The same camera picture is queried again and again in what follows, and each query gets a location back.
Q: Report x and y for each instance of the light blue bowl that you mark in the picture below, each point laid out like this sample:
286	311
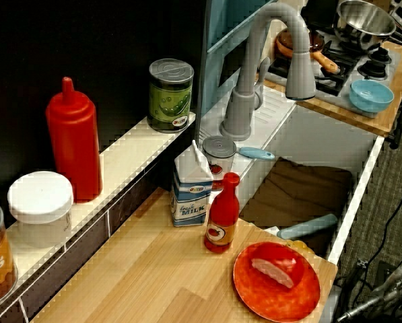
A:
370	97

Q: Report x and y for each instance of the small tomato can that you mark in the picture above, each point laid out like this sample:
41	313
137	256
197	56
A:
219	154

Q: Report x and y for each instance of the toy milk carton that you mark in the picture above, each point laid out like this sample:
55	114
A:
190	198

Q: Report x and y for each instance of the red hot sauce bottle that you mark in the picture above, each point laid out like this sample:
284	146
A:
222	215

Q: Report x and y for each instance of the grey toy faucet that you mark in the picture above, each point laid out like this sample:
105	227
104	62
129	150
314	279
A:
241	101

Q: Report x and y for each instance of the white ledge shelf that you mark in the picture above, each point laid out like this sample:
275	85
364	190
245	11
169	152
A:
126	151

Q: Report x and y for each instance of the brown cloth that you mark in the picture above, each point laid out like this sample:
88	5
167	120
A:
298	191

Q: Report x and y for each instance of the white toy sink unit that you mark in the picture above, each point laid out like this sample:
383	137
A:
305	134

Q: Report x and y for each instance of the red ketchup squeeze bottle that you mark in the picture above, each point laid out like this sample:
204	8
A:
74	141

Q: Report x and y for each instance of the yellow toy pepper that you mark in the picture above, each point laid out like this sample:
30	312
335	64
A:
300	245

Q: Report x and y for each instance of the red toy ham slice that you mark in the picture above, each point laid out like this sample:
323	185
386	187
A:
278	269

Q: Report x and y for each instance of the orange plate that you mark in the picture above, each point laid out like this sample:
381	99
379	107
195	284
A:
264	299

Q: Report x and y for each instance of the black stove grate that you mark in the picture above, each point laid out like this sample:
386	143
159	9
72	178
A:
335	84

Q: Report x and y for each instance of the white lidded jar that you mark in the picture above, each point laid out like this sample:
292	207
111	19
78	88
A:
39	202

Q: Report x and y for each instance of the white toy cooktop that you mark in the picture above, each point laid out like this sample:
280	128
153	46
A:
350	65

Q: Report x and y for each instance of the black stove knob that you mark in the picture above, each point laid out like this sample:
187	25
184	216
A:
379	54
374	70

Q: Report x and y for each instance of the stainless steel pot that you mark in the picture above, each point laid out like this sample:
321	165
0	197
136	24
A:
365	17

